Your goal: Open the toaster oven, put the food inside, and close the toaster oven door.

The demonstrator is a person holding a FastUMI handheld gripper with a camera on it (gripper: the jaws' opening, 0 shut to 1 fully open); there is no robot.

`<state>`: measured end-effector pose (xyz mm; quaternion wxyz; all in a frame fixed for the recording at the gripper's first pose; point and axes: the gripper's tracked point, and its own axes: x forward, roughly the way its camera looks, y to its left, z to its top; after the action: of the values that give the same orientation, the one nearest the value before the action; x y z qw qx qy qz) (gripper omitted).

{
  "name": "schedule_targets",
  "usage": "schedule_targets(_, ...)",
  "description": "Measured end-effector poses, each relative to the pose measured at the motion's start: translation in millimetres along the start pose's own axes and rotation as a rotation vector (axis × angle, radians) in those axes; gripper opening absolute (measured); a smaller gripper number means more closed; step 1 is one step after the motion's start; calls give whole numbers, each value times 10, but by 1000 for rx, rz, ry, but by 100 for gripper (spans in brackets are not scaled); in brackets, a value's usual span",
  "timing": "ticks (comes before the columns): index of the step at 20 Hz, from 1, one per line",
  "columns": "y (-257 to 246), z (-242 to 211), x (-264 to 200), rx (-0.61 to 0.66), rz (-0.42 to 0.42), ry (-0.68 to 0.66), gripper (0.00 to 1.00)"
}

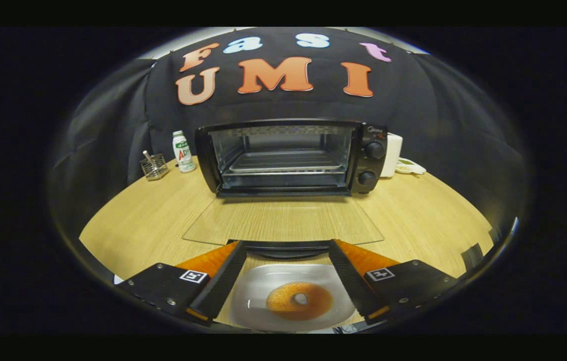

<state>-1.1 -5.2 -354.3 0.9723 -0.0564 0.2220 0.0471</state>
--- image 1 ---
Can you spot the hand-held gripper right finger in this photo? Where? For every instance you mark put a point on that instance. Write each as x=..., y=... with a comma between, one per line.
x=351, y=283

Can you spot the black toaster oven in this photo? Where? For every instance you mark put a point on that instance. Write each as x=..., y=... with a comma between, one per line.
x=373, y=165

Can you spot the white bottle green label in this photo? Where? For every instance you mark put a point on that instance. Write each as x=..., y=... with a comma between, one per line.
x=183, y=153

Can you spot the white ceramic plate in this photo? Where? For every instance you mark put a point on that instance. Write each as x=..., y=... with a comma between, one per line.
x=253, y=291

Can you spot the white bread toaster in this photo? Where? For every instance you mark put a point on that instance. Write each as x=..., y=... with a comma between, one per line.
x=392, y=153

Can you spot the small white dish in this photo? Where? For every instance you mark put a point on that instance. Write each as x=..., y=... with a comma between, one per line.
x=410, y=167

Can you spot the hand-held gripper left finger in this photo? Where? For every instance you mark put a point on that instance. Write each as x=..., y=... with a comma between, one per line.
x=223, y=286

